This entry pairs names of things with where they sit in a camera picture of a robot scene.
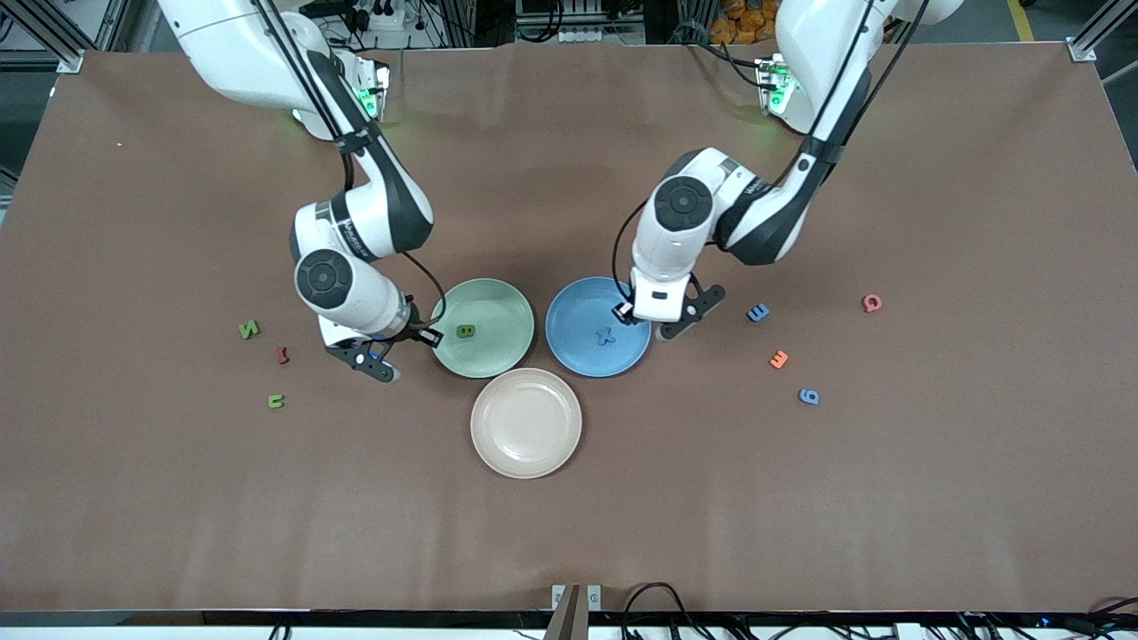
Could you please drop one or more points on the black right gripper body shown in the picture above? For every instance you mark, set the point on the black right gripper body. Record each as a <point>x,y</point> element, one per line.
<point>412,332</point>

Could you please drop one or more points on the blue letter X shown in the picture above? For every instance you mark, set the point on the blue letter X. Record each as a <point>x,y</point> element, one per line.
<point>605,337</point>

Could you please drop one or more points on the blue letter E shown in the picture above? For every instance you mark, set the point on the blue letter E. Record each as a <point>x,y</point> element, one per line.
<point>757,312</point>

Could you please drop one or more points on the green letter N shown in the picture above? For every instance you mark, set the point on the green letter N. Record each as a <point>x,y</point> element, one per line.
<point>249,330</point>

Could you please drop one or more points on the blue digit nine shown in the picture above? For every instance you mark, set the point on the blue digit nine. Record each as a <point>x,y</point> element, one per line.
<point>808,396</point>

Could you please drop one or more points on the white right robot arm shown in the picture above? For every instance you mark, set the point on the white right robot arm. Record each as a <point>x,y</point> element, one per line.
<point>356,293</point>

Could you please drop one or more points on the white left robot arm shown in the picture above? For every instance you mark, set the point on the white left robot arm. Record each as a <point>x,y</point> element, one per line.
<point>676,249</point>

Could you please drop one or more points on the blue round plate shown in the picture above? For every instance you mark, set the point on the blue round plate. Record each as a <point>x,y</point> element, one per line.
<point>587,311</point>

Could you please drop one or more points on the green round plate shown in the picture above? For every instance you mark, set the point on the green round plate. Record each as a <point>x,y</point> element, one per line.
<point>484,307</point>

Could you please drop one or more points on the beige round plate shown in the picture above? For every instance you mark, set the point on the beige round plate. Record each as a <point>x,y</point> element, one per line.
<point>525,423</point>

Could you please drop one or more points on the orange letter E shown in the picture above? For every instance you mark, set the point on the orange letter E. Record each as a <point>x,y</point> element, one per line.
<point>779,360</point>

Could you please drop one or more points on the red letter G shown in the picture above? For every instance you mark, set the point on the red letter G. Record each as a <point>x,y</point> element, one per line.
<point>871,302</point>

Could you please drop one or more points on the long white power strip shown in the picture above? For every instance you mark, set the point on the long white power strip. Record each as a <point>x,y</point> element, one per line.
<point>587,36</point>

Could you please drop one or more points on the pile of orange bags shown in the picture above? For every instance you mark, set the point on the pile of orange bags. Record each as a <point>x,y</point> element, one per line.
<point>747,22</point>

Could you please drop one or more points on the white power strip with plugs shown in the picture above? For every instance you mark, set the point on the white power strip with plugs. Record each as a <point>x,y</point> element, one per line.
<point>388,16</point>

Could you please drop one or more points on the black table edge rail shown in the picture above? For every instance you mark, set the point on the black table edge rail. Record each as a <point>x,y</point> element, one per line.
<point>356,618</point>

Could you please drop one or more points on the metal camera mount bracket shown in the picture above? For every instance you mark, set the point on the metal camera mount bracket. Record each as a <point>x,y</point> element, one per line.
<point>576,613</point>

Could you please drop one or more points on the aluminium frame post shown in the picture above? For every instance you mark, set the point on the aluminium frame post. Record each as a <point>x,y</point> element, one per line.
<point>1082,49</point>
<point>71,60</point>

